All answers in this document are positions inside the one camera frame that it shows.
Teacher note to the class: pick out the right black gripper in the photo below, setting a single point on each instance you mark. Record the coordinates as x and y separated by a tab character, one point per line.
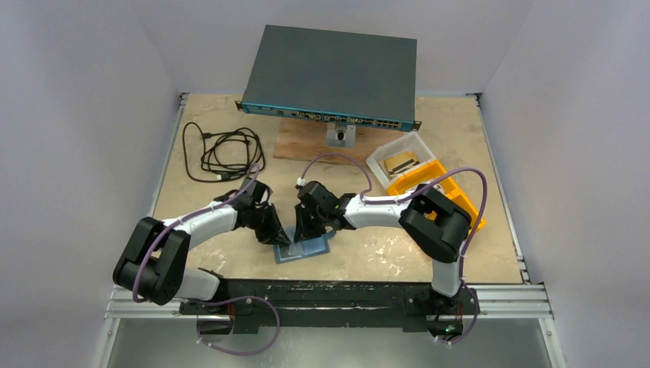
309	218

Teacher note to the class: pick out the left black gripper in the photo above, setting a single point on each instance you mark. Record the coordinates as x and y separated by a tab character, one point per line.
270	208

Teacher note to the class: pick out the blue card holder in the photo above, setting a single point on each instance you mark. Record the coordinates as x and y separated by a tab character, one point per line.
302	249

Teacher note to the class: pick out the gold cards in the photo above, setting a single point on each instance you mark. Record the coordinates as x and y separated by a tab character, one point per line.
400	163

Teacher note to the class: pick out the wooden board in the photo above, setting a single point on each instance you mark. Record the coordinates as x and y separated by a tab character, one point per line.
303	140

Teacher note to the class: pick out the yellow bin front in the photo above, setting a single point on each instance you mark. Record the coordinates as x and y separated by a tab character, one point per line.
464	200

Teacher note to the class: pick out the yellow bin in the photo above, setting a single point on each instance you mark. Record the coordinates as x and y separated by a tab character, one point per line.
464	200
420	174

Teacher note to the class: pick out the white plastic bin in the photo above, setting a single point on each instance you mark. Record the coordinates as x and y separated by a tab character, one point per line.
410	142

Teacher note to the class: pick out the yellow bin middle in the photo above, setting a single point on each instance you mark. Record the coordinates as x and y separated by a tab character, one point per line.
420	174

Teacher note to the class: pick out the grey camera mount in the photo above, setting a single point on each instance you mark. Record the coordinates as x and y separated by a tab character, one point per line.
340	135

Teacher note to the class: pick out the grey network switch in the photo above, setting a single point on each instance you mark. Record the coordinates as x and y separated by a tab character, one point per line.
334	77

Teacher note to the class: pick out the aluminium frame rail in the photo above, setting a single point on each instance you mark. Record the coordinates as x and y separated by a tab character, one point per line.
524	301

